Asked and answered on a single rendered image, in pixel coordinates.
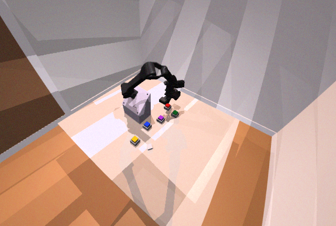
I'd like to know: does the green button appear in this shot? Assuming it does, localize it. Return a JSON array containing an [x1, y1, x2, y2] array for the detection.
[[171, 110, 179, 118]]

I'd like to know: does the red button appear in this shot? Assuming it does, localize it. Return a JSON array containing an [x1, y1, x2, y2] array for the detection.
[[164, 104, 172, 111]]

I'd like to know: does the yellow button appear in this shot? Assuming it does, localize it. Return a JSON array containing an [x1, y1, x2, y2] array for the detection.
[[130, 135, 141, 146]]

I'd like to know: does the purple button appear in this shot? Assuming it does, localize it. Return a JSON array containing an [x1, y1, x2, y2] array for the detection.
[[156, 115, 165, 124]]

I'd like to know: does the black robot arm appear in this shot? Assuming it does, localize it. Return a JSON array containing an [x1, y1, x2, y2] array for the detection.
[[121, 62, 185, 100]]

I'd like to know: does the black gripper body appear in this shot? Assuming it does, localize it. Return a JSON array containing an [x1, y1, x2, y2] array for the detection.
[[159, 88, 178, 105]]

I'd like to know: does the blue button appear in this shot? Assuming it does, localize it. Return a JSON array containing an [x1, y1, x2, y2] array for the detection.
[[142, 122, 152, 131]]

